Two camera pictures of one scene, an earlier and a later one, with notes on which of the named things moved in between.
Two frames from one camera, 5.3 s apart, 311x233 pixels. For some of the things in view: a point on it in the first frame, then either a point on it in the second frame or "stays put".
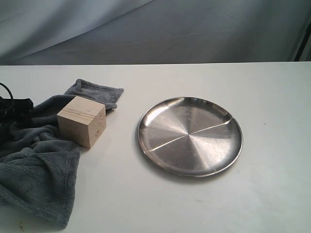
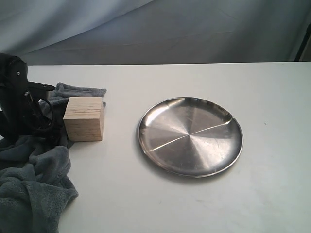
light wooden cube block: x=82 y=122 stays put
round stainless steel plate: x=191 y=136 stays put
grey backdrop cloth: x=72 y=32 stays put
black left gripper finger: x=18 y=111 -> x=20 y=117
